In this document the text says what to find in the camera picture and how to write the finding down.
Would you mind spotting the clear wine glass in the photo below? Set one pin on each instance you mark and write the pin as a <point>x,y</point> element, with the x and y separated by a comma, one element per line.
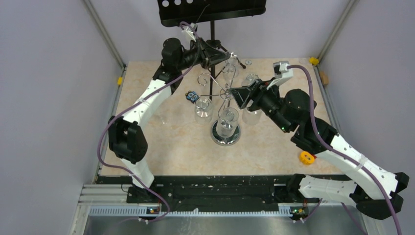
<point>163,120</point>
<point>231,70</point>

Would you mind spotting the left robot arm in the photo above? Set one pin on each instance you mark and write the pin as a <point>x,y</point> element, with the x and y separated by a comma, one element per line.
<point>125,133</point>

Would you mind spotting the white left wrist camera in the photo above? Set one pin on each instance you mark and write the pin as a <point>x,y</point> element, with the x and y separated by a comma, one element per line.
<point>188,33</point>

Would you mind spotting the chrome wine glass rack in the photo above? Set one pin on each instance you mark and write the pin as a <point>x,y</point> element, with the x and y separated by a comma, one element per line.
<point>226,96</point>

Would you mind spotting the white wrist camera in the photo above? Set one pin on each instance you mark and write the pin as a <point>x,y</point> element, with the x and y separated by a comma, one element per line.
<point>188,33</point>
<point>282,73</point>

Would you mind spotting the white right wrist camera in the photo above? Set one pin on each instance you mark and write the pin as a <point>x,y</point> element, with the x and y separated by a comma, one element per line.
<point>282,73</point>

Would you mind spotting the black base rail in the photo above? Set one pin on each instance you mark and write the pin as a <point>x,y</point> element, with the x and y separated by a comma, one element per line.
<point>197,196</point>

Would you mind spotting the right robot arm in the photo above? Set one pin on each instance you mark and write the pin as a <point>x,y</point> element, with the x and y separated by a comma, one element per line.
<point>372,190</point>

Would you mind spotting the clear wine glass back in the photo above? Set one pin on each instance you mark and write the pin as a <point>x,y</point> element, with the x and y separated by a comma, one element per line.
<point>231,70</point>

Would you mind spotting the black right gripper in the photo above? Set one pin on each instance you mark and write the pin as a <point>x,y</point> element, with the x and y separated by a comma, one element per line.
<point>257,91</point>

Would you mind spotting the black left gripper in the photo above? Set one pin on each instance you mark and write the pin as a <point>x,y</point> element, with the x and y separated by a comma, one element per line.
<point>209,55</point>

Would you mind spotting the black music stand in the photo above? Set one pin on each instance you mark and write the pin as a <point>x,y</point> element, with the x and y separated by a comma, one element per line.
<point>172,13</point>

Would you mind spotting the ribbed wine glass upper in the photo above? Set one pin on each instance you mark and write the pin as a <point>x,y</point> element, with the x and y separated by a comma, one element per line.
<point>252,77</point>

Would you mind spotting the small blue black toy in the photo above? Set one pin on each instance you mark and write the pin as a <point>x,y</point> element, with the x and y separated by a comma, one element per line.
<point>192,96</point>

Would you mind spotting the yellow corner bracket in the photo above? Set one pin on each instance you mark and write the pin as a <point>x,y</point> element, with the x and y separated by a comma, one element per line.
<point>314,61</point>

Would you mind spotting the ribbed wine glass left-front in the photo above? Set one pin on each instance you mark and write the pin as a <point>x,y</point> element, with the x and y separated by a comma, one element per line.
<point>203,110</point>

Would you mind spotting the ribbed wine glass right-front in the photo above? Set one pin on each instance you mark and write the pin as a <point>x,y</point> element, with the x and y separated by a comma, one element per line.
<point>251,117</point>

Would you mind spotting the yellow red toy block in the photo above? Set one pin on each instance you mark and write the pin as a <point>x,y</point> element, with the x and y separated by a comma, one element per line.
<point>306,158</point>

